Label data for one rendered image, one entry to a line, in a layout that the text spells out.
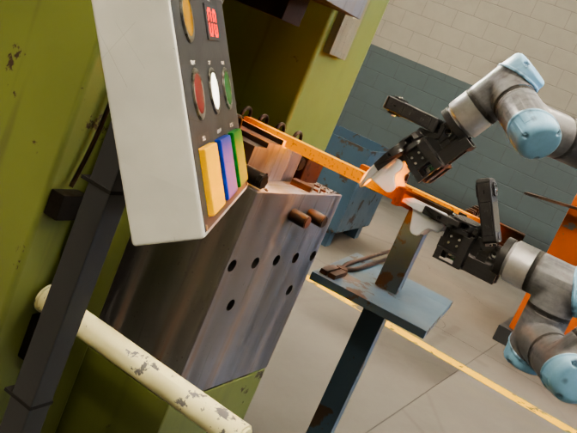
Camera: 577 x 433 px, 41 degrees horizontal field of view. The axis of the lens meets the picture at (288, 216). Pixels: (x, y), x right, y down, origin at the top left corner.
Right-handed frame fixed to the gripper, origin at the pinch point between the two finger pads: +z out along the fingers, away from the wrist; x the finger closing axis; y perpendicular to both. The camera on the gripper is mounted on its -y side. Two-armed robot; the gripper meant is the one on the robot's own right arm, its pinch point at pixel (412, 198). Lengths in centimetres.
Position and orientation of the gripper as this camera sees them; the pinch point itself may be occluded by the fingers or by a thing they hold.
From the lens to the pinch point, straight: 142.9
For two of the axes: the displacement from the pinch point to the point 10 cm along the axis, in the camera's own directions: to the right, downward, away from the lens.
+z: -8.0, -4.3, 4.1
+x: 4.6, -0.1, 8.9
